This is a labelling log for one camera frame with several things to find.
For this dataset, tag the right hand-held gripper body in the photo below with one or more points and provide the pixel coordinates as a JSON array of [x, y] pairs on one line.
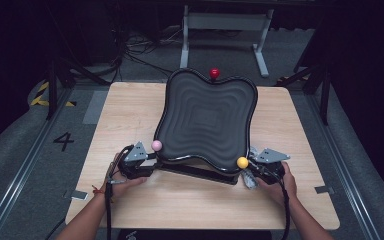
[[270, 171]]

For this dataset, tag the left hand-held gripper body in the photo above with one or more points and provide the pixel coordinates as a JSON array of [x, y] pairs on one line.
[[133, 168]]

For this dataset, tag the pink ball knob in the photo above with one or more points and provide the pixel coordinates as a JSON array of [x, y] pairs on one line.
[[156, 145]]

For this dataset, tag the white grey cloth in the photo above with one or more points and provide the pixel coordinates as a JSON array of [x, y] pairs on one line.
[[250, 180]]

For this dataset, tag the yellow ball knob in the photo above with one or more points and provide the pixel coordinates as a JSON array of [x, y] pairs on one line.
[[242, 162]]

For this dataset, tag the black wavy tray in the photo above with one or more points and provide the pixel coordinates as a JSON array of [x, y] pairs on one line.
[[206, 120]]

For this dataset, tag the person's left hand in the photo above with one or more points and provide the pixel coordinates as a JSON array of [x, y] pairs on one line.
[[120, 186]]

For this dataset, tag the person's right hand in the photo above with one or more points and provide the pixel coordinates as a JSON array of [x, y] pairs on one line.
[[285, 193]]

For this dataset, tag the black tripod stand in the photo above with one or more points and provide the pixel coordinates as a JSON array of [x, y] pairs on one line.
[[51, 90], [325, 96]]

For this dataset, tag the red ball knob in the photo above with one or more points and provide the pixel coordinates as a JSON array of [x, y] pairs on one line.
[[214, 73]]

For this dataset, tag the yellow black hazard tape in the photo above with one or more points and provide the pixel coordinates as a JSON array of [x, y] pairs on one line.
[[36, 99]]

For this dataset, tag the grey metal stand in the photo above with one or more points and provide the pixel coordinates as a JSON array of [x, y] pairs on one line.
[[226, 21]]

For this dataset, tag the metal floor rail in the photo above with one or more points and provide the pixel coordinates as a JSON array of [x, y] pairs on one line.
[[23, 170], [348, 185]]

